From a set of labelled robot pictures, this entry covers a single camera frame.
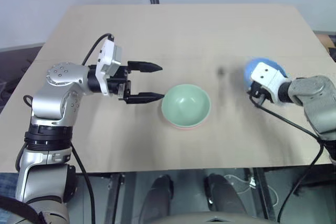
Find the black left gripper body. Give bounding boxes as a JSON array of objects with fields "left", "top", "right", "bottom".
[{"left": 106, "top": 63, "right": 132, "bottom": 102}]

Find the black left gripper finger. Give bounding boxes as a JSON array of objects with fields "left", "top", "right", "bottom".
[
  {"left": 123, "top": 92, "right": 166, "bottom": 105},
  {"left": 127, "top": 61, "right": 163, "bottom": 74}
]

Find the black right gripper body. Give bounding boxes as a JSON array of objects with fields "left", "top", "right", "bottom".
[{"left": 247, "top": 81, "right": 267, "bottom": 104}]

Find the blue bowl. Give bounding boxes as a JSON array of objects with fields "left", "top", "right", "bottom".
[{"left": 243, "top": 56, "right": 290, "bottom": 94}]

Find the green bowl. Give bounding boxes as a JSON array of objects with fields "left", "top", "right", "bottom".
[{"left": 161, "top": 83, "right": 212, "bottom": 127}]

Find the brown cardboard box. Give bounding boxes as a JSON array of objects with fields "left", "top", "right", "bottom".
[{"left": 314, "top": 33, "right": 336, "bottom": 62}]

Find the dark rounded robot leg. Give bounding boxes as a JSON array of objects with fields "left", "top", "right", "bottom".
[
  {"left": 138, "top": 175, "right": 175, "bottom": 224},
  {"left": 204, "top": 173, "right": 248, "bottom": 216}
]

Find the black table leg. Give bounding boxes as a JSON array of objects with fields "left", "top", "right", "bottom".
[
  {"left": 244, "top": 167, "right": 277, "bottom": 221},
  {"left": 104, "top": 172, "right": 125, "bottom": 224}
]

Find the grey robot torso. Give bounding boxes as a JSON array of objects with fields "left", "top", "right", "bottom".
[{"left": 154, "top": 210, "right": 271, "bottom": 224}]

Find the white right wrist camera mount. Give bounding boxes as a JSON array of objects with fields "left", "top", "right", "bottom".
[{"left": 250, "top": 61, "right": 291, "bottom": 104}]

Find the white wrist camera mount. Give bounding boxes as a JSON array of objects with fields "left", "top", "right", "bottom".
[
  {"left": 250, "top": 61, "right": 291, "bottom": 104},
  {"left": 94, "top": 38, "right": 123, "bottom": 96}
]

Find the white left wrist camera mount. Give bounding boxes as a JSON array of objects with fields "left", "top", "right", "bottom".
[{"left": 94, "top": 38, "right": 123, "bottom": 96}]

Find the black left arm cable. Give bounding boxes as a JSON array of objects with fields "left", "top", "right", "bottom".
[{"left": 70, "top": 33, "right": 116, "bottom": 224}]

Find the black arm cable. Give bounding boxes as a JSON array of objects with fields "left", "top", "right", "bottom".
[
  {"left": 248, "top": 95, "right": 325, "bottom": 222},
  {"left": 70, "top": 33, "right": 116, "bottom": 224}
]

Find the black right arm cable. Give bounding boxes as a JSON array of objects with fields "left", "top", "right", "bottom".
[{"left": 248, "top": 95, "right": 325, "bottom": 222}]

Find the white floor cable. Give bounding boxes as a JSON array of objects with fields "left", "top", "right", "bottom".
[{"left": 224, "top": 174, "right": 279, "bottom": 209}]

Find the black shoulder strap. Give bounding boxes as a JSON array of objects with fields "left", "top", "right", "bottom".
[{"left": 0, "top": 194, "right": 47, "bottom": 224}]

